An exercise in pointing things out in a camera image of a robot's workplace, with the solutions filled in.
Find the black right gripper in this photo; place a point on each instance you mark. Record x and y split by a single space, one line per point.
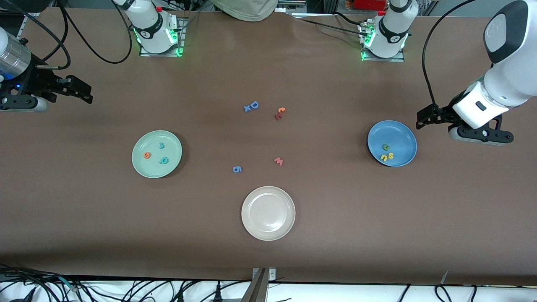
37 81

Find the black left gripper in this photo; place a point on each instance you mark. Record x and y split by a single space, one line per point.
441 113

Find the teal foam letter p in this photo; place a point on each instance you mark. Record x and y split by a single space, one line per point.
160 160

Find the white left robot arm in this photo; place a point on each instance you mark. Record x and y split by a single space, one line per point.
503 84

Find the blue plate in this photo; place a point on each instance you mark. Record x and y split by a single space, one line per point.
402 134

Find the pale green plate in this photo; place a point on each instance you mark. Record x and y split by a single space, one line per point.
168 140

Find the red box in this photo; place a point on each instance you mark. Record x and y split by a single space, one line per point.
369 4

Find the pink foam letter w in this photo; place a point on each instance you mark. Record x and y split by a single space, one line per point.
278 162

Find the grey tape strip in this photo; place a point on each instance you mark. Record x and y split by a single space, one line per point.
444 277

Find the grey equipment rack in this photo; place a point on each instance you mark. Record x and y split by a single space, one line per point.
293 7

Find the blue foam letter D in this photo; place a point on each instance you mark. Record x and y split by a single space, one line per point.
251 104

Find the blue foam digit 6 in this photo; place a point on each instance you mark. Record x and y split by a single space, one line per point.
234 169

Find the beige plate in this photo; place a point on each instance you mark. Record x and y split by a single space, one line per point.
268 214

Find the beige garment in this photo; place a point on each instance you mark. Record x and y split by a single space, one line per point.
247 9

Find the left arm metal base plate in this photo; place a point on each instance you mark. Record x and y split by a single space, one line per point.
386 59

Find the aluminium frame profile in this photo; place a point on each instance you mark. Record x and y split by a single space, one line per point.
514 20

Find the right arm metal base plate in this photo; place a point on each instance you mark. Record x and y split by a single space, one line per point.
182 37

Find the metal table edge bracket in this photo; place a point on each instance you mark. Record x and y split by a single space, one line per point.
258 287

